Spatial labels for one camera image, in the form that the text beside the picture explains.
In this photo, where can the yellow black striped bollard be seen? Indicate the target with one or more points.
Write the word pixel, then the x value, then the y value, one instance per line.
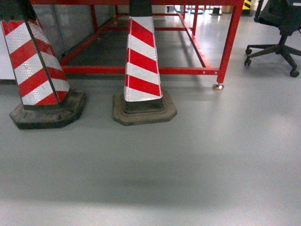
pixel 246 10

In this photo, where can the red white cone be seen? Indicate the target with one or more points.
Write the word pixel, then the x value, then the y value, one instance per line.
pixel 143 100
pixel 47 100

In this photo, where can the red metal table frame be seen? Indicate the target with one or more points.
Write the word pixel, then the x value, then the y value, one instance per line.
pixel 82 73

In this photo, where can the left red white cone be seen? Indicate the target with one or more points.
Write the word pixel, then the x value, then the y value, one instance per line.
pixel 47 100

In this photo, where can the black office chair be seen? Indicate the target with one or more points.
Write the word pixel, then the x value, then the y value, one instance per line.
pixel 284 15

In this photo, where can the right red white cone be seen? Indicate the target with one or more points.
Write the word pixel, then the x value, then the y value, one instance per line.
pixel 143 100

